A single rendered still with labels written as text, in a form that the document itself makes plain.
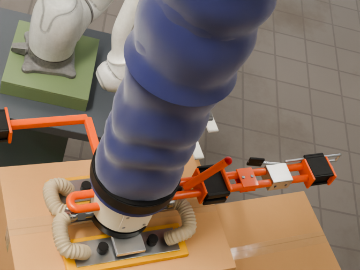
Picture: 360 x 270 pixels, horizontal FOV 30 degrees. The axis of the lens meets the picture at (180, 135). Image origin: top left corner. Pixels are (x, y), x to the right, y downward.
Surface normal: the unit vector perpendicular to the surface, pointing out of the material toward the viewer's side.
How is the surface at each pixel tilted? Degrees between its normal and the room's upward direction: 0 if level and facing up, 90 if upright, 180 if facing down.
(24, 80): 1
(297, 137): 0
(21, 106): 0
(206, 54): 75
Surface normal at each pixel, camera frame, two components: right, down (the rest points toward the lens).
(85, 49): 0.28, -0.57
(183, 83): -0.12, 0.87
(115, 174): -0.67, 0.20
